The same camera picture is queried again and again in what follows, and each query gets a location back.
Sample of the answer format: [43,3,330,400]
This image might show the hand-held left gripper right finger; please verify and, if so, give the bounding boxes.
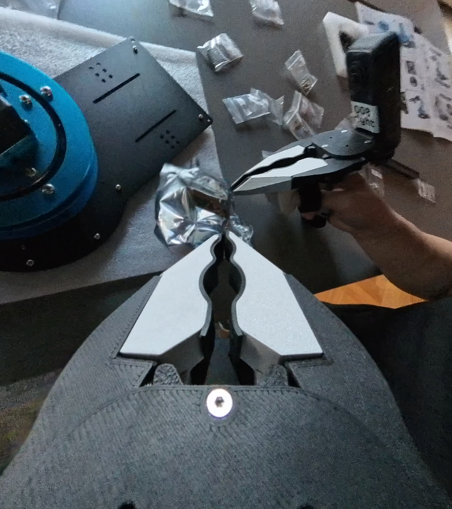
[226,232,324,386]

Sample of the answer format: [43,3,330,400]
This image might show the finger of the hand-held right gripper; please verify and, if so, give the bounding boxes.
[230,158,355,196]
[246,143,326,177]

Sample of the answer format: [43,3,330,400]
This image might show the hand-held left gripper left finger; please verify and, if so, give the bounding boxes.
[120,232,225,386]

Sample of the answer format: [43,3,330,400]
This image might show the silver plastic parts bag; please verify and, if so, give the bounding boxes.
[155,162,255,249]

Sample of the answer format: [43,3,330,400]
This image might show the person's right forearm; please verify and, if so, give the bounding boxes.
[365,209,452,301]

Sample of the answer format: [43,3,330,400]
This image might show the person's right hand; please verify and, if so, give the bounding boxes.
[298,169,405,239]

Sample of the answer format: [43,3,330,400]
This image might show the white foam tray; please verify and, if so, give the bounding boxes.
[322,11,371,78]

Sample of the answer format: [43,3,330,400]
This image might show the scattered small clear parts bags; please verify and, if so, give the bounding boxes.
[166,0,441,206]

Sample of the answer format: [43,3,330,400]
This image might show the printed instruction sheet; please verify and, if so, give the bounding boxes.
[357,0,452,149]

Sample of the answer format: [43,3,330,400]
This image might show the white foam sheet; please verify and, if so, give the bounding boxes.
[0,8,238,312]

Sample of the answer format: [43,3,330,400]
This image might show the black metal base plate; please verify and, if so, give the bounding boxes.
[0,36,214,273]

